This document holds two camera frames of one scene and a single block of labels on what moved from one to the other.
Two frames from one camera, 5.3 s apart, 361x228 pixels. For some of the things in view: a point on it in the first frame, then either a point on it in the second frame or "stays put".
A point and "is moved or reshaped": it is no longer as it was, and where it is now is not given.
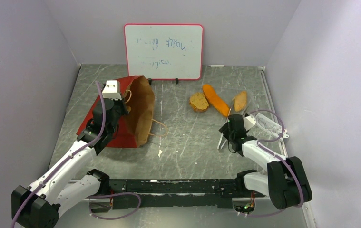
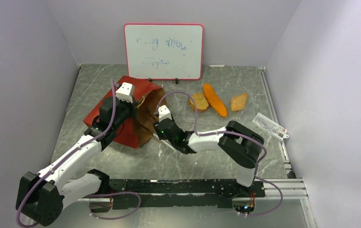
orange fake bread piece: (199, 102) stays put
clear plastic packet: (271, 127) stays put
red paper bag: (134, 128) is moved or reshaped
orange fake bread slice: (240, 101) is moved or reshaped
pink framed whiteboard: (164, 51) stays put
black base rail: (198, 193) stays put
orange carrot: (218, 103) stays put
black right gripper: (224, 130) -> (160, 136)
